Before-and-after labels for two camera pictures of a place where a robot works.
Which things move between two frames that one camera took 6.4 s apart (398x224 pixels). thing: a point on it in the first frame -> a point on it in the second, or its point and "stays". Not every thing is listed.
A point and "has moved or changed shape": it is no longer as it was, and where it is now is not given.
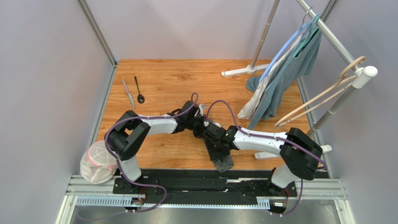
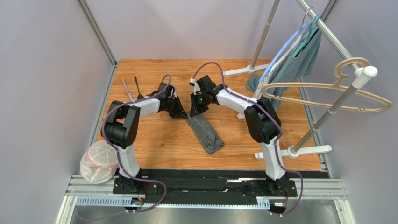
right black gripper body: (215, 146) -> (196, 105)
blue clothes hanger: (303, 29) stays
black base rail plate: (201, 186) stays
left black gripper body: (195, 123) -> (173, 106)
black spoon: (140, 99) stays
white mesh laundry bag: (98, 165) stays
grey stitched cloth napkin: (223, 164) has moved or changed shape
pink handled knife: (130, 97) stays
